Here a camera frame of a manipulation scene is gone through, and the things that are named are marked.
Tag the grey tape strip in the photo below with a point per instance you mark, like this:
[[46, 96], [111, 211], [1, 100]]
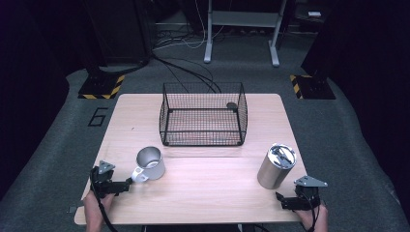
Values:
[[72, 209]]

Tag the person's right hand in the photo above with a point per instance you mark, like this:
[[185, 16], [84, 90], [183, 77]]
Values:
[[307, 220]]

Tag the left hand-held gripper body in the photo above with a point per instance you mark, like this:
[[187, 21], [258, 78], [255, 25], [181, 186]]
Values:
[[102, 182]]

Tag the white mug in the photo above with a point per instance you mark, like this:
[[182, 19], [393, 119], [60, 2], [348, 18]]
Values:
[[153, 169]]

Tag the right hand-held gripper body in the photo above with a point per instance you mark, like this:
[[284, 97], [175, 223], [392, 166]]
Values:
[[308, 195]]

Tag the stainless steel tumbler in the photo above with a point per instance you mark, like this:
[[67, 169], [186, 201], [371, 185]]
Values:
[[274, 170]]

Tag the small white box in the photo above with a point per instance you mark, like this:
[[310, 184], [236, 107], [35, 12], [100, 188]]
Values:
[[314, 14]]

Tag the dark round disc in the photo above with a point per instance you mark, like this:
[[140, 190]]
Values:
[[231, 105]]

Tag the white metal desk frame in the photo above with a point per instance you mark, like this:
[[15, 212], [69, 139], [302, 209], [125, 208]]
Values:
[[242, 19]]

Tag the person's left hand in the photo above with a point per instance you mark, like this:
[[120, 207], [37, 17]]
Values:
[[96, 206]]

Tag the black striped stand base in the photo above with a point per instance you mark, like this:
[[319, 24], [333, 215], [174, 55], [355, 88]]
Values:
[[314, 87], [100, 87]]

